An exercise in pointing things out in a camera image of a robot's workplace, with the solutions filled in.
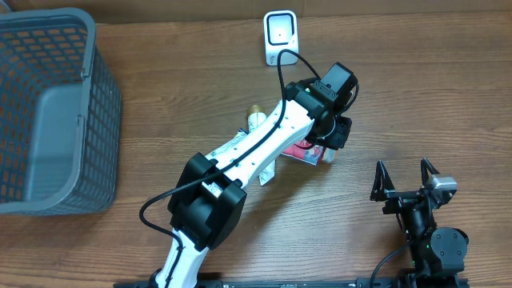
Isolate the small orange tissue pack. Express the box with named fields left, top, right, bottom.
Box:
left=322, top=148, right=338, bottom=163

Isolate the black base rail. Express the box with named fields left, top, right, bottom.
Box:
left=113, top=278, right=470, bottom=288

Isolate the white tube with gold cap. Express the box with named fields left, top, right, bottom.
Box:
left=247, top=105, right=276, bottom=186

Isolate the yellow white snack bag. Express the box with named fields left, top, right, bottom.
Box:
left=206, top=128, right=248, bottom=159

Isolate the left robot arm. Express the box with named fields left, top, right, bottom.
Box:
left=150, top=63, right=358, bottom=287

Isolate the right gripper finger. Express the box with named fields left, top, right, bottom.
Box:
left=420, top=158, right=439, bottom=188
left=370, top=161, right=396, bottom=202

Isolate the red purple pad package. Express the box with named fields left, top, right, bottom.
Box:
left=282, top=139, right=326, bottom=166

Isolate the white barcode scanner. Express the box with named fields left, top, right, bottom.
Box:
left=263, top=10, right=299, bottom=66

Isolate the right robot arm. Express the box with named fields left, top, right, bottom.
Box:
left=368, top=158, right=469, bottom=287

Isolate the grey plastic shopping basket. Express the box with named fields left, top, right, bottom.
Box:
left=1, top=8, right=122, bottom=216

